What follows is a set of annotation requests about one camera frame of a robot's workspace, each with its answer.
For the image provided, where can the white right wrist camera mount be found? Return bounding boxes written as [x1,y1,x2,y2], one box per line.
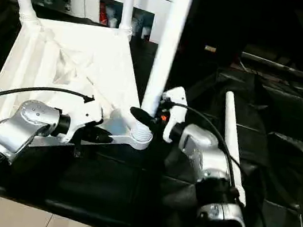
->
[153,82,191,146]

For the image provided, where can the black hanging gripper strap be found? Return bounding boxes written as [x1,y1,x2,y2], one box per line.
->
[72,143,83,160]

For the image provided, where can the white plastic table top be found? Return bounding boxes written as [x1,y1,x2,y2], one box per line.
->
[0,7,171,178]

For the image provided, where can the dark metal rod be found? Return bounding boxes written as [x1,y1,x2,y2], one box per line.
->
[201,43,303,84]

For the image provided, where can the black mat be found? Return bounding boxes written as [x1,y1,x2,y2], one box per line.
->
[0,0,303,227]

